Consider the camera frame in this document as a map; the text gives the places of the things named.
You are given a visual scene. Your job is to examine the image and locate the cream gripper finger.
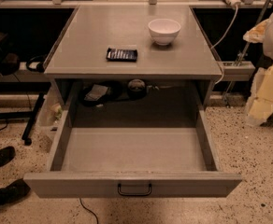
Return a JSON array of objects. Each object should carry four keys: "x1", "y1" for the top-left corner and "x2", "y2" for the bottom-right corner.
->
[
  {"x1": 243, "y1": 19, "x2": 268, "y2": 43},
  {"x1": 245, "y1": 64, "x2": 273, "y2": 126}
]

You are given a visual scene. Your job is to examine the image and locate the grey top drawer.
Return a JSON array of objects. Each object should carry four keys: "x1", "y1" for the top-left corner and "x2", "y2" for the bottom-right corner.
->
[{"x1": 22, "y1": 79, "x2": 243, "y2": 199}]

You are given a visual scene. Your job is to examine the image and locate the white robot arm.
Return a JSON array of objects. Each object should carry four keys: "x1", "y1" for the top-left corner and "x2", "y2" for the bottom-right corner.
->
[{"x1": 243, "y1": 13, "x2": 273, "y2": 126}]

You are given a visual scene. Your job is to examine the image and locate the grey drawer cabinet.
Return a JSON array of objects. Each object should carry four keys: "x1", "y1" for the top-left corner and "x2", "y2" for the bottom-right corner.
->
[{"x1": 45, "y1": 3, "x2": 221, "y2": 106}]

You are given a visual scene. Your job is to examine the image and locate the metal diagonal rod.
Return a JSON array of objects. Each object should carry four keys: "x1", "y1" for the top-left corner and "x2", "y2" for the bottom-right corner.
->
[{"x1": 222, "y1": 0, "x2": 273, "y2": 101}]

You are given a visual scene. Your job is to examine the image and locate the white ceramic bowl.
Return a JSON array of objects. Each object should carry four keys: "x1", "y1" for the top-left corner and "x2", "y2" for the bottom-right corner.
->
[{"x1": 148, "y1": 19, "x2": 181, "y2": 46}]

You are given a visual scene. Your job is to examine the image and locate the black headphones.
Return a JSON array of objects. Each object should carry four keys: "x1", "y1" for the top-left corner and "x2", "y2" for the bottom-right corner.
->
[{"x1": 26, "y1": 55, "x2": 46, "y2": 73}]

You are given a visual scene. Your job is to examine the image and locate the black stand leg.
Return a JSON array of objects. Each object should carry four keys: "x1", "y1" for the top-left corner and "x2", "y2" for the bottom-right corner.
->
[{"x1": 22, "y1": 93, "x2": 44, "y2": 146}]

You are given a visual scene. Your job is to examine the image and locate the dark bag on shelf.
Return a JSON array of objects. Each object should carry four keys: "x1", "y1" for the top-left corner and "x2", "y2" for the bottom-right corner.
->
[{"x1": 0, "y1": 32, "x2": 20, "y2": 76}]

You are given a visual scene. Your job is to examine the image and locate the black shoe lower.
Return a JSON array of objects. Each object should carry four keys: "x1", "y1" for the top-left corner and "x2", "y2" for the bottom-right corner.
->
[{"x1": 0, "y1": 179, "x2": 30, "y2": 206}]

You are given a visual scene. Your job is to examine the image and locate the white power adapter with cable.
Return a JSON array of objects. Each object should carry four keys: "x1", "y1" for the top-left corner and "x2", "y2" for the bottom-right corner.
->
[{"x1": 209, "y1": 0, "x2": 247, "y2": 51}]

